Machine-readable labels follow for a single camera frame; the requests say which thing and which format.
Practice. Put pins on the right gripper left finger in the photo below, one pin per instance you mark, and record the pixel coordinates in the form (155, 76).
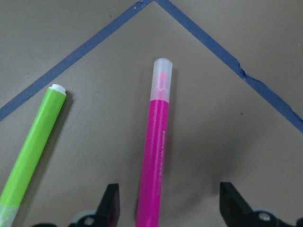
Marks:
(108, 212)

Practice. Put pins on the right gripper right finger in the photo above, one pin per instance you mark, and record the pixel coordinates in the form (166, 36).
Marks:
(236, 212)

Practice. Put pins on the green marker pen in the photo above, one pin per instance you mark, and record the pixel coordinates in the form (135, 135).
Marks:
(30, 153)

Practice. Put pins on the pink marker pen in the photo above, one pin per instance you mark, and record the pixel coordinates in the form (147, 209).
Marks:
(148, 207)

